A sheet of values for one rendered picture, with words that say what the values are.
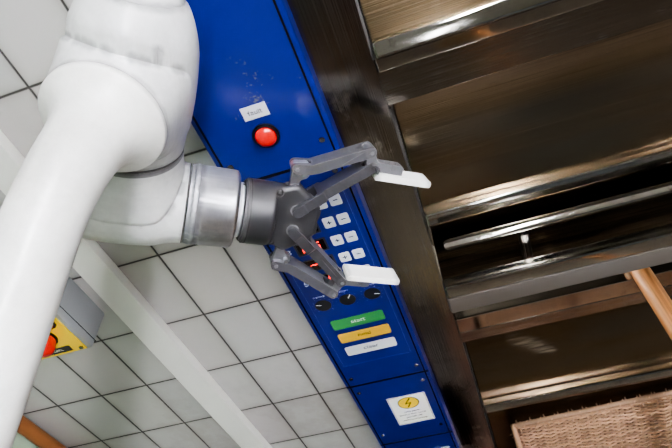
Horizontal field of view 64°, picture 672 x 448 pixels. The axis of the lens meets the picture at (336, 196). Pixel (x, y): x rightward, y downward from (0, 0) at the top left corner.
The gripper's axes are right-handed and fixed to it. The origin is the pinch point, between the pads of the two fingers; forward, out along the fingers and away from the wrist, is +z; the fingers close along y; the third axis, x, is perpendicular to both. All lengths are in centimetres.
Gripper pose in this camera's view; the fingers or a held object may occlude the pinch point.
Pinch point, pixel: (402, 229)
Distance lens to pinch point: 67.4
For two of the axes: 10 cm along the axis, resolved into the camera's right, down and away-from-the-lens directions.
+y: -2.3, 9.0, 3.6
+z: 9.5, 1.3, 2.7
